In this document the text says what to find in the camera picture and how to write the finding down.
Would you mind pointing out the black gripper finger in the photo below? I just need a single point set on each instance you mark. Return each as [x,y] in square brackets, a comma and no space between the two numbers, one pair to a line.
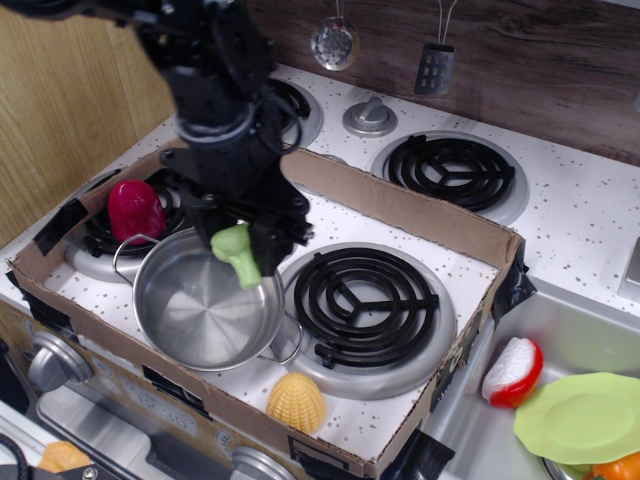
[206,216]
[272,241]

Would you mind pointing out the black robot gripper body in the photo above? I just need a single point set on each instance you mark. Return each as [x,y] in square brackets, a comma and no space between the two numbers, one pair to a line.
[236,157]

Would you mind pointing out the green toy broccoli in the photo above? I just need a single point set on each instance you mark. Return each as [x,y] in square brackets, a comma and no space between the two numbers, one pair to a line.
[233,246]

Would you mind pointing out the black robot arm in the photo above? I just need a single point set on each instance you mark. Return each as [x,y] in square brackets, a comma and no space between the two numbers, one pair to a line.
[217,67]

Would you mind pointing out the stainless steel pot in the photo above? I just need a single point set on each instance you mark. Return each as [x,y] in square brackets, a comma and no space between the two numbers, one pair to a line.
[190,306]

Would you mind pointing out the red toy pepper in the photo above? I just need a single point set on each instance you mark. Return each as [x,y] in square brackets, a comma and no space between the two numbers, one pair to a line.
[135,208]

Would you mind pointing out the back left black burner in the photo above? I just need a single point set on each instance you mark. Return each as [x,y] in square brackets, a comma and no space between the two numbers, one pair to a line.
[291,123]

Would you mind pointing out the black burner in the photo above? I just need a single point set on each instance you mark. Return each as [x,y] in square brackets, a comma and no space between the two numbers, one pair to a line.
[364,307]
[96,238]
[460,171]
[291,123]

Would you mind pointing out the front left black burner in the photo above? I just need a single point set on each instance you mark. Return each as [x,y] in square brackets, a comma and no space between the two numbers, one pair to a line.
[96,238]

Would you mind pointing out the front right black burner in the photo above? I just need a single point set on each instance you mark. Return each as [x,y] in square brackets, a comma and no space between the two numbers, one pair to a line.
[364,307]

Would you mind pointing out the silver back stove knob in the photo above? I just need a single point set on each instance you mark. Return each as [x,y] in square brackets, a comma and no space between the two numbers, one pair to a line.
[370,119]

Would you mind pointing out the silver stove knob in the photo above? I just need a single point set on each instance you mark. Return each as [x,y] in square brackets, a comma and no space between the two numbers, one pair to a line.
[251,464]
[370,119]
[56,363]

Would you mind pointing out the silver slotted spoon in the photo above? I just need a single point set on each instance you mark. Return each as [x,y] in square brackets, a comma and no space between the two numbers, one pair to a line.
[335,42]

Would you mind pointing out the yellow toy corn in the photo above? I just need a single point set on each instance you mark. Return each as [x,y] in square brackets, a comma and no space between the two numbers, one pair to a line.
[297,401]

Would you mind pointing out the cardboard fence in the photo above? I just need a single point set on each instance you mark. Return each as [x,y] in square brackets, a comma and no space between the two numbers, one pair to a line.
[476,263]

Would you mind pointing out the back right black burner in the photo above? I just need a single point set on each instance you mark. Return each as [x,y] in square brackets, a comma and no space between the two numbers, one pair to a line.
[460,171]

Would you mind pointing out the left silver stove knob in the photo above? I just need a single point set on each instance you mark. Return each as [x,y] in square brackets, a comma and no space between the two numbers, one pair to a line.
[56,363]

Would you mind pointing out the grey toy spatula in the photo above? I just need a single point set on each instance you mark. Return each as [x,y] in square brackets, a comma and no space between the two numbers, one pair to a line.
[437,58]

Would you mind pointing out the middle silver stove knob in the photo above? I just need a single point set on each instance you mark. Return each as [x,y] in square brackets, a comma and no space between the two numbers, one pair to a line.
[251,464]

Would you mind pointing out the red white toy food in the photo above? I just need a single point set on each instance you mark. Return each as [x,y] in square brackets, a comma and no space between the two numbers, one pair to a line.
[515,374]

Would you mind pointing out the orange toy at bottom left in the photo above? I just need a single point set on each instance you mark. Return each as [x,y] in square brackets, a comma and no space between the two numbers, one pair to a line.
[62,456]

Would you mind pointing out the green plastic plate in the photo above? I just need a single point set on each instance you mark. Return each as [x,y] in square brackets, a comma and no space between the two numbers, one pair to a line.
[581,419]

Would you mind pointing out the orange toy vegetable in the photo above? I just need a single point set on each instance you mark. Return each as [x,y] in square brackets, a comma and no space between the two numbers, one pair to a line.
[625,468]

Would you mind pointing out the silver oven door handle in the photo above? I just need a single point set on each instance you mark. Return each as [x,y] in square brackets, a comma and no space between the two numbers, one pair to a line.
[110,441]

